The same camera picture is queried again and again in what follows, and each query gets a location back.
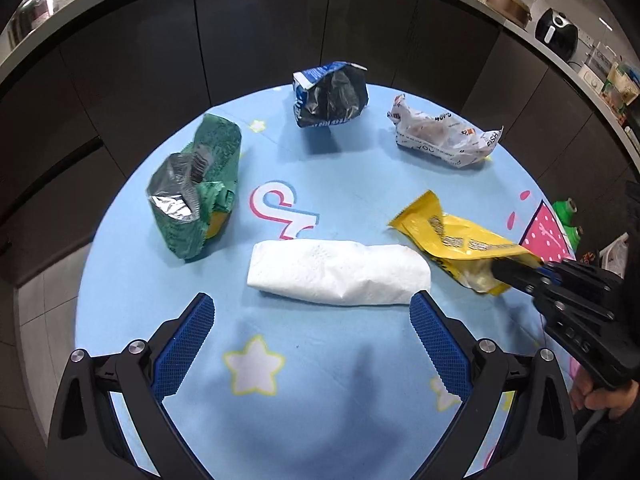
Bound green plastic bottle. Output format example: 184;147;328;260
564;226;584;254
552;197;578;226

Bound green plastic bottle rear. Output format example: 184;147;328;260
552;197;578;226

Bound green plastic bottle front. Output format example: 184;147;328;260
564;226;584;254

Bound blue foil snack bag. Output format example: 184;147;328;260
292;61;369;128

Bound white plastic storage rack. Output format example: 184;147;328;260
599;232;628;278

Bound blue cartoon pig tablecloth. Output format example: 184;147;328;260
75;86;570;479

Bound brown clay pot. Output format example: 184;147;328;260
486;0;532;29

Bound dark kitchen cabinets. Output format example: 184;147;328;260
1;0;639;284

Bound person right hand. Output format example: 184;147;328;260
570;366;639;419

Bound green snack bag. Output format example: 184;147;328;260
146;114;242;260

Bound steel kettle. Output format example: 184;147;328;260
8;0;58;49

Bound white fish snack wrapper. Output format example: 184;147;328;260
387;94;503;168

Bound black air fryer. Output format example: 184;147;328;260
535;8;578;62

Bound white paper napkin pack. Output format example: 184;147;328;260
246;240;432;307

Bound yellow snack wrapper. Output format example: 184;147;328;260
388;191;541;296

